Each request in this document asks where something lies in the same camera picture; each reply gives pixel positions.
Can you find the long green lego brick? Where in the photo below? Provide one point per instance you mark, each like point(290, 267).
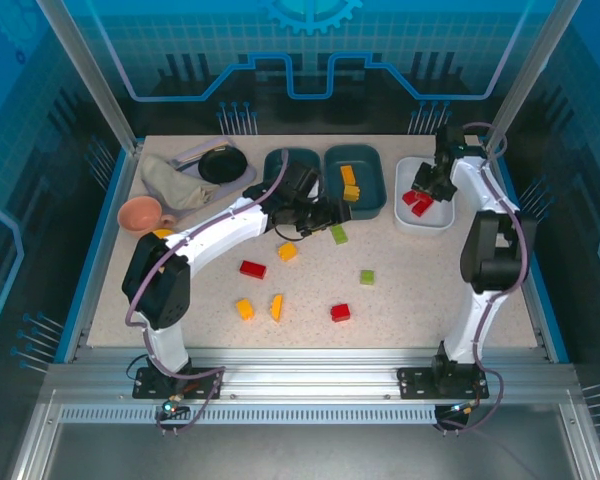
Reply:
point(338, 234)

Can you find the small red lego brick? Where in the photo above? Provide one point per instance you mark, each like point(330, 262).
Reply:
point(408, 197)

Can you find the yellow lego brick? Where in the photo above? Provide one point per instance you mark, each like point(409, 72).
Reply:
point(245, 308)
point(351, 192)
point(286, 251)

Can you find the long red lego brick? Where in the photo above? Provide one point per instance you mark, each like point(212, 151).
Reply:
point(420, 210)

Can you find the long orange lego brick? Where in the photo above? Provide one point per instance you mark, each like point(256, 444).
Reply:
point(348, 174)

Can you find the small green lego brick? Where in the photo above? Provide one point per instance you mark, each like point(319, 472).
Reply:
point(366, 277)

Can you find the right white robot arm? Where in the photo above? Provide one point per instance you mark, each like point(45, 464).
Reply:
point(472, 180)

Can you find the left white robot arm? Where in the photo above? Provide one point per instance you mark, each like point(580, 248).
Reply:
point(220, 235)

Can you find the white plastic container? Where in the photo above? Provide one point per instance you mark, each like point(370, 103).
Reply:
point(432, 222)

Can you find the dark teal plastic container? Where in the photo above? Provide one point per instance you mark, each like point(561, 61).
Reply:
point(275, 162)
point(367, 172)

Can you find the lavender plastic tray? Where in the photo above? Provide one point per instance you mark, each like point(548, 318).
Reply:
point(237, 184)

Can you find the orange wedge lego piece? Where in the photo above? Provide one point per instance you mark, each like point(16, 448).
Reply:
point(277, 307)

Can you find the black round plate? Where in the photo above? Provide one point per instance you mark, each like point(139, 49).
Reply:
point(221, 165)

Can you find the beige wooden utensil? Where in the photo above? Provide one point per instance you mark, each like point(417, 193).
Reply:
point(214, 151)

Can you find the grey folded cloth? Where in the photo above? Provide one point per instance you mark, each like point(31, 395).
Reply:
point(172, 182)

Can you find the yellow bowl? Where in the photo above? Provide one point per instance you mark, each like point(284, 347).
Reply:
point(162, 233)

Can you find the pink ceramic cup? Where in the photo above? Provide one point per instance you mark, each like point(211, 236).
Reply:
point(139, 215)

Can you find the small circuit board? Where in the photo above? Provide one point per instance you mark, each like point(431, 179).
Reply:
point(462, 409)
point(170, 407)

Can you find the aluminium frame post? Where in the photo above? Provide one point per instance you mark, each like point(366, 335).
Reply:
point(87, 75)
point(525, 75)

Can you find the blue table side rail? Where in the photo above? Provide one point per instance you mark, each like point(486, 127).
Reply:
point(535, 300)
point(97, 250)

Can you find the aluminium mounting rail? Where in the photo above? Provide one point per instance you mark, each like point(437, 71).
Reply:
point(305, 372)

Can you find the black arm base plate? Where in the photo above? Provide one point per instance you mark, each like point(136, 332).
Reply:
point(412, 382)
point(205, 382)

